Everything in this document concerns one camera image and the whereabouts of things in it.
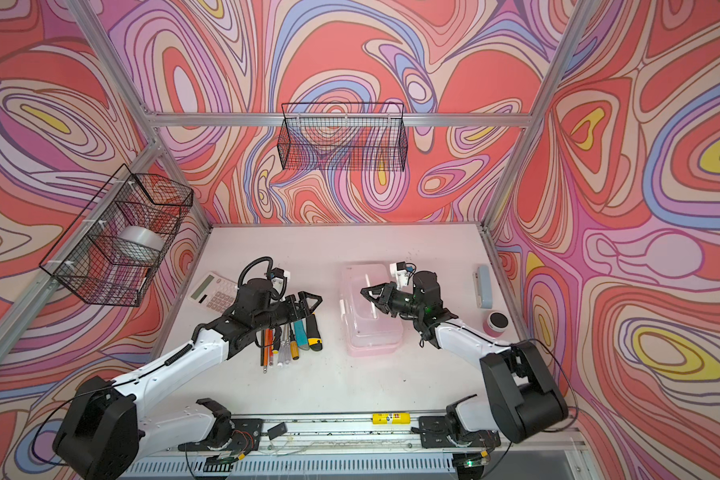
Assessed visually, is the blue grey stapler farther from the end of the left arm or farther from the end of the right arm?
the end of the left arm

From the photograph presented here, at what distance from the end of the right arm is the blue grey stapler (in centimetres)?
34

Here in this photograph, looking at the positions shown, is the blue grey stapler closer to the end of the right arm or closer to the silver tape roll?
the end of the right arm

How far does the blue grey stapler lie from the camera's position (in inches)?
37.7

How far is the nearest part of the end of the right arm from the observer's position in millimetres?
731
